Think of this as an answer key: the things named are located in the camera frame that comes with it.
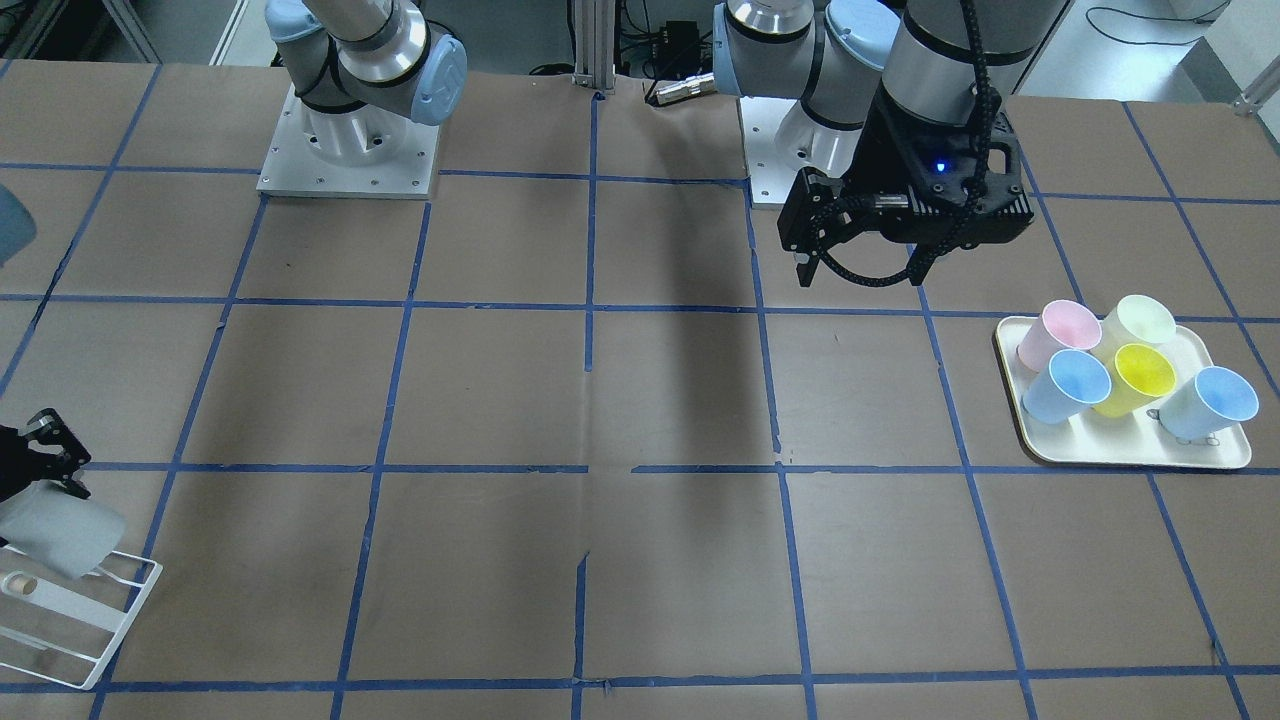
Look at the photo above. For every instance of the light blue cup front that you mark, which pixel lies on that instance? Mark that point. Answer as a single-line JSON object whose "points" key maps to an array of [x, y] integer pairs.
{"points": [[1214, 399]]}

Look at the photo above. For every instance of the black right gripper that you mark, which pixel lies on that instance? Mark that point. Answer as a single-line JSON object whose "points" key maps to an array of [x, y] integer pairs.
{"points": [[40, 452]]}

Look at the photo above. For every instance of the white wire cup rack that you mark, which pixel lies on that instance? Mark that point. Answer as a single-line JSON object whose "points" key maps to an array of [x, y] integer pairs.
{"points": [[66, 632]]}

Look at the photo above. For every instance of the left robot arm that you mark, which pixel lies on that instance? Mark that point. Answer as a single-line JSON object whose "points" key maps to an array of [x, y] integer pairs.
{"points": [[936, 59]]}

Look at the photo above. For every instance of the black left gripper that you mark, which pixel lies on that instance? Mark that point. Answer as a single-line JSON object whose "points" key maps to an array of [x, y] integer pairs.
{"points": [[888, 142]]}

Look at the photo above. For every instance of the aluminium frame post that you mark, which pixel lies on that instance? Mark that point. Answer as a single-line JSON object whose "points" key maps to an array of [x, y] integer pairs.
{"points": [[594, 39]]}

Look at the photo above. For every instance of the pale grey plastic cup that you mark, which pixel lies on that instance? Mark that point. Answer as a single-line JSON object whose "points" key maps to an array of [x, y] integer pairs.
{"points": [[69, 535]]}

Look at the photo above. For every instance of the yellow plastic cup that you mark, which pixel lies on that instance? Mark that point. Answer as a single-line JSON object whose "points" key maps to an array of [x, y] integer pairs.
{"points": [[1139, 375]]}

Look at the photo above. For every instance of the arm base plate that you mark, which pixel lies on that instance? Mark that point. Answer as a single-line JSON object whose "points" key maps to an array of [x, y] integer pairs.
{"points": [[366, 154], [779, 139]]}

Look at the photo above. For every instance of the blue plastic cup on tray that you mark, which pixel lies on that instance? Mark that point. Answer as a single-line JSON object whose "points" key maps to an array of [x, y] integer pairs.
{"points": [[1070, 383]]}

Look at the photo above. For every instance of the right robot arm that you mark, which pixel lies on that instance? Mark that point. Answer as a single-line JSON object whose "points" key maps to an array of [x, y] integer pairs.
{"points": [[372, 83]]}

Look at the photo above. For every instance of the pale green plastic cup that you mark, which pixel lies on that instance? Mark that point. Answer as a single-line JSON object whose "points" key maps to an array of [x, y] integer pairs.
{"points": [[1136, 319]]}

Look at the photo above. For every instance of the pink plastic cup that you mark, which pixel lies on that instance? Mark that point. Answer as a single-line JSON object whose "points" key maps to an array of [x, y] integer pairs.
{"points": [[1061, 324]]}

